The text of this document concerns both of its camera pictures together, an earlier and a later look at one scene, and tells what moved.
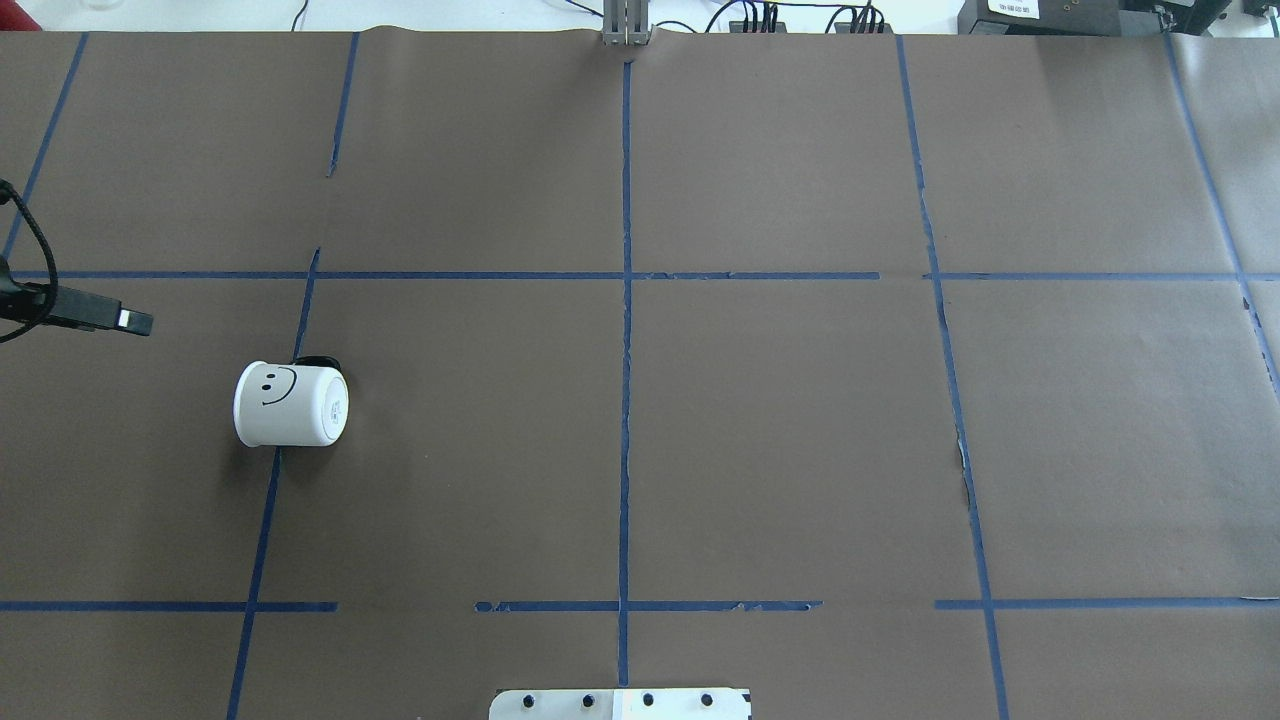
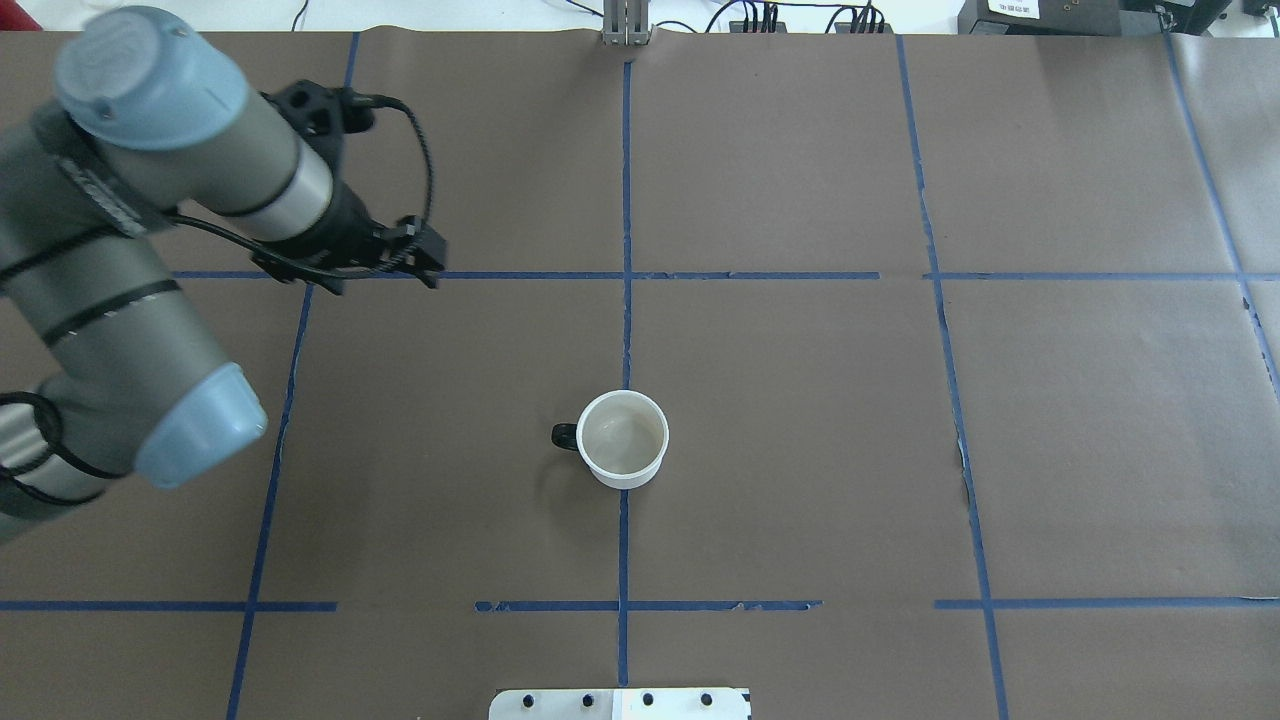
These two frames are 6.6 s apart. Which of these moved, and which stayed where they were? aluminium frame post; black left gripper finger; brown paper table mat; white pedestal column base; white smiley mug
Moved: white smiley mug; black left gripper finger
Stayed: aluminium frame post; brown paper table mat; white pedestal column base
